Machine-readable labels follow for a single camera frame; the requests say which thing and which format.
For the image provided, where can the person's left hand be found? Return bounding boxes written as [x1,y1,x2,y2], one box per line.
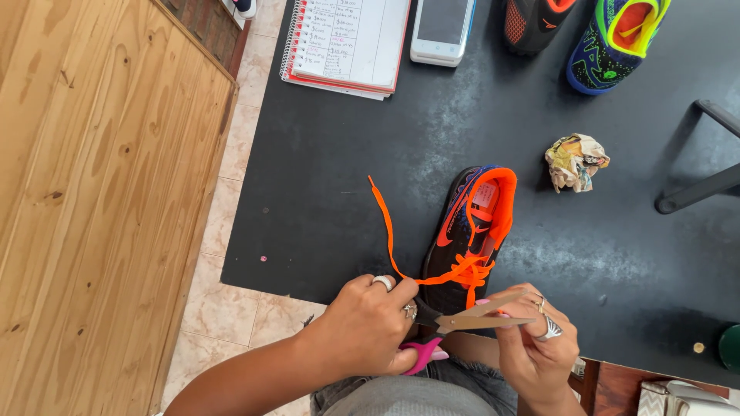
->
[305,274,451,377]

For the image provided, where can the person's right hand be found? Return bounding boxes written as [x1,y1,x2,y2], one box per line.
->
[474,283,580,401]

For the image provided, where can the pink black handled scissors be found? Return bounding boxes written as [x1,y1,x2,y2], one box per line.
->
[399,289,537,376]

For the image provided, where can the orange shoelace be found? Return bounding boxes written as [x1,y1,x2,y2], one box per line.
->
[368,175,497,310]

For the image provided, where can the denim shorts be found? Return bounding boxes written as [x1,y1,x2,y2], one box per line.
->
[309,352,519,416]

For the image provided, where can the black orange football shoe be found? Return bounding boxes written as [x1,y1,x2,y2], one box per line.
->
[419,164,518,317]

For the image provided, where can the brown wooden furniture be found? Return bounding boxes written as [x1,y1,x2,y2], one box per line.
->
[569,357,732,416]

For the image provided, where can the crumpled printed paper ball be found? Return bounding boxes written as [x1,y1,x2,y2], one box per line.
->
[545,133,611,194]

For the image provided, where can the gray shirt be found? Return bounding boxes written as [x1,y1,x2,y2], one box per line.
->
[323,376,499,416]

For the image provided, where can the white chevron bag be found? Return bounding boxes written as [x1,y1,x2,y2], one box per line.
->
[636,378,740,416]

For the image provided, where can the green round object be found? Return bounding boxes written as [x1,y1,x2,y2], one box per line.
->
[718,324,740,372]

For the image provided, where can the blue green football shoe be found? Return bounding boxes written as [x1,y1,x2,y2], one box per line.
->
[567,0,673,96]

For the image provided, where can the black orange mesh shoe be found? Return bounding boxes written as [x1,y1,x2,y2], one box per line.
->
[503,0,579,56]

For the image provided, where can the white payment terminal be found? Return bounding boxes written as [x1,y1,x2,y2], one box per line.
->
[410,0,478,68]

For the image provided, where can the red spiral notebook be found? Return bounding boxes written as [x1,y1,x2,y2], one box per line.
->
[280,0,412,101]

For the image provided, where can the wooden plank panel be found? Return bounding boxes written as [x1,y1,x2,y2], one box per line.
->
[0,0,239,416]

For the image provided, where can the large silver ring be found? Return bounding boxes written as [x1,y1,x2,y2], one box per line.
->
[535,315,563,343]

